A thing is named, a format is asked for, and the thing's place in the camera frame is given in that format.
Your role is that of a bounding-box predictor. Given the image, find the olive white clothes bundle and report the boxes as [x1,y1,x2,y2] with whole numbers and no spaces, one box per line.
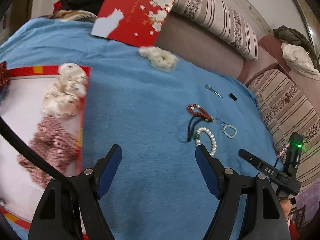
[273,25,319,81]

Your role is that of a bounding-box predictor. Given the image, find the striped floral pillow back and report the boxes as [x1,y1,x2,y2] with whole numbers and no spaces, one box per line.
[173,0,258,61]

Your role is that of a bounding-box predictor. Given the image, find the silver hair clip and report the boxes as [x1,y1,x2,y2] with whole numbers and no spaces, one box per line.
[205,84,223,98]

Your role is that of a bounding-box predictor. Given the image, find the black braided cable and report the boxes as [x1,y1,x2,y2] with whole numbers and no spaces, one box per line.
[0,115,75,188]

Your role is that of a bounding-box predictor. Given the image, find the dark red dotted scrunchie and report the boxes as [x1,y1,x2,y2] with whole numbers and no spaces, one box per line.
[0,61,10,90]

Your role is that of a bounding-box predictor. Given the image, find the small pearl bracelet charm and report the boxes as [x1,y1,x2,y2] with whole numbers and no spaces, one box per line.
[215,118,238,139]

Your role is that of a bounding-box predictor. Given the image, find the striped floral pillow right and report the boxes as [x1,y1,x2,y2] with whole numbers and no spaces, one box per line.
[249,69,319,192]

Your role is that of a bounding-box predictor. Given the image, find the red floral box lid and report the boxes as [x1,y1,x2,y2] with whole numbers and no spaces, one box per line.
[91,0,175,47]

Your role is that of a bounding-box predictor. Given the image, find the pile of clothes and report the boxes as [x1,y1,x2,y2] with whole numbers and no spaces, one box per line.
[44,0,104,23]

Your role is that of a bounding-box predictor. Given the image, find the red plaid scrunchie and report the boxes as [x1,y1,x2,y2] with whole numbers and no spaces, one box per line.
[17,115,78,188]

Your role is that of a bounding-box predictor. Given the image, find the cream knitted scrunchie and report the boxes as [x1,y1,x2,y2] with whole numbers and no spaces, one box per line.
[138,46,179,72]

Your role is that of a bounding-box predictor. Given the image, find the blue towel blanket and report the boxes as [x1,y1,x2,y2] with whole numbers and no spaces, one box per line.
[1,18,276,239]

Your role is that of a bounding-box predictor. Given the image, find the large white pearl bracelet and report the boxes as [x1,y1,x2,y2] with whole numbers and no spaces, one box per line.
[194,126,218,158]

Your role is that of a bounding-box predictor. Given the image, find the black navy hair ties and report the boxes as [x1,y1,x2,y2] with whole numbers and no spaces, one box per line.
[186,115,208,142]

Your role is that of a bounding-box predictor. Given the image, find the pink padded headboard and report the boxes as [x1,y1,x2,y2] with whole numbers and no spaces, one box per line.
[155,13,282,85]

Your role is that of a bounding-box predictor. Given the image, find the white cherry print scrunchie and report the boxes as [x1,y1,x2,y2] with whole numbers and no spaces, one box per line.
[41,63,88,119]

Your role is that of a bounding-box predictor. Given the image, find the person right hand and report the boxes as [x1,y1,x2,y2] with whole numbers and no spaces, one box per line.
[279,199,292,221]

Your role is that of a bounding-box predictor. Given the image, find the striped floral pillow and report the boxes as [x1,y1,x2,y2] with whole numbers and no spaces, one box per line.
[249,69,319,192]
[173,0,258,61]

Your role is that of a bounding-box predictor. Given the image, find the red bead bracelet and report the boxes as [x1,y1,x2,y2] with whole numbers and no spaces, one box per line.
[186,103,215,123]

